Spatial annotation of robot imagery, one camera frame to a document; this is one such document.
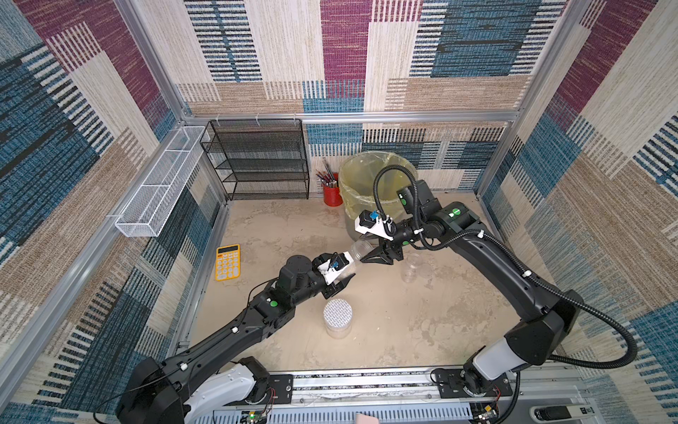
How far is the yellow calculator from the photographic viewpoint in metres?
0.98

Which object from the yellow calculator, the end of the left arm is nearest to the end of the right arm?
the end of the left arm

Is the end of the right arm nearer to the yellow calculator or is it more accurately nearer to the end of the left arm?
the end of the left arm
